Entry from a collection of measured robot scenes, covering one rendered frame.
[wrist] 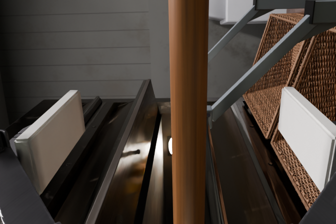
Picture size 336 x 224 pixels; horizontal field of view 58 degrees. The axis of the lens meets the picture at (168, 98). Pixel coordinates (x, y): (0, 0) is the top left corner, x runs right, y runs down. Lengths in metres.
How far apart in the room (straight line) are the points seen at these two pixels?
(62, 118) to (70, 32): 3.70
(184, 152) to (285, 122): 0.09
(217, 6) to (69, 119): 2.79
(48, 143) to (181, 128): 0.12
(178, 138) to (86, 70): 3.63
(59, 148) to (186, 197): 0.14
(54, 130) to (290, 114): 0.13
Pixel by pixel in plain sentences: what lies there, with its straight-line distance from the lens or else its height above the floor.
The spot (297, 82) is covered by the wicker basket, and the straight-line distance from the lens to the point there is 1.22.
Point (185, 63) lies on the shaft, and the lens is 0.23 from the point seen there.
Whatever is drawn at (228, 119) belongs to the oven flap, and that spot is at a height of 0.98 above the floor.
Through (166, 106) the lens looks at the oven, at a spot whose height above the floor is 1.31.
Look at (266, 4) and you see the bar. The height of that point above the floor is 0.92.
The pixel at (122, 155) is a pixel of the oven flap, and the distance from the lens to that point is 0.99.
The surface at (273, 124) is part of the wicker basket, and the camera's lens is 1.34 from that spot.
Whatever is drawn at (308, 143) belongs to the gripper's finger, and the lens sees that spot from 0.17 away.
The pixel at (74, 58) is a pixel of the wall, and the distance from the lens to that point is 3.89.
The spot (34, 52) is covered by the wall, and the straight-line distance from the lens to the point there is 4.08.
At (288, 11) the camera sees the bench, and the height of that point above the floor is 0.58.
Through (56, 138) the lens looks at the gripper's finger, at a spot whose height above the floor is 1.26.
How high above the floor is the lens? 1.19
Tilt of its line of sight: 3 degrees up
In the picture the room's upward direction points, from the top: 91 degrees counter-clockwise
